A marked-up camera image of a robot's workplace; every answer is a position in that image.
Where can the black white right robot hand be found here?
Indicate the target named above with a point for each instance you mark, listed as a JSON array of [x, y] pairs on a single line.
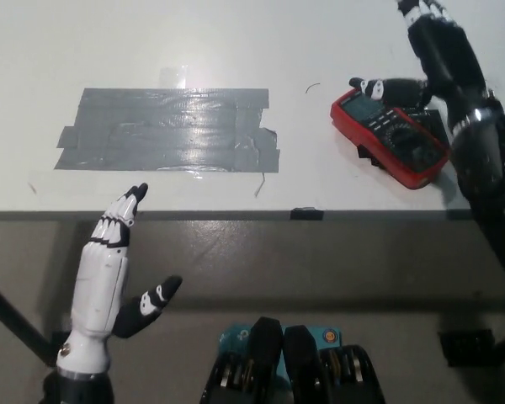
[[446, 59]]

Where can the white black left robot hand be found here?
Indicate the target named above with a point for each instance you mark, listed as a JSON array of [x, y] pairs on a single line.
[[97, 294]]

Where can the red digital multimeter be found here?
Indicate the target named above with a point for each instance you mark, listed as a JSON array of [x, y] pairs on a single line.
[[387, 126]]

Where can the teal robot body top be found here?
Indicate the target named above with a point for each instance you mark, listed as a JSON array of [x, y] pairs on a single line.
[[235, 334]]

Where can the robot left black body block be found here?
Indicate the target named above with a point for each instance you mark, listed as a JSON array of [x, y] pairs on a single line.
[[263, 345]]

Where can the robot black body block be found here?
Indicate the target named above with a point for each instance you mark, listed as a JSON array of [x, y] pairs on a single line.
[[303, 357], [263, 345]]

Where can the robot right black body block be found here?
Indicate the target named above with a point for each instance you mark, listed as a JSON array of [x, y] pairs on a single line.
[[303, 357]]

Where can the black diagonal table leg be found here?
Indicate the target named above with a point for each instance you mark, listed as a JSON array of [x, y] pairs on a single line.
[[12, 320]]

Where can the small black tape strip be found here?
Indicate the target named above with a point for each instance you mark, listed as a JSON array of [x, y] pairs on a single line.
[[306, 214]]

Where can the grey duct tape patch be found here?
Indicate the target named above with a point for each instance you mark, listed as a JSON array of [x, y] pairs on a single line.
[[151, 134]]

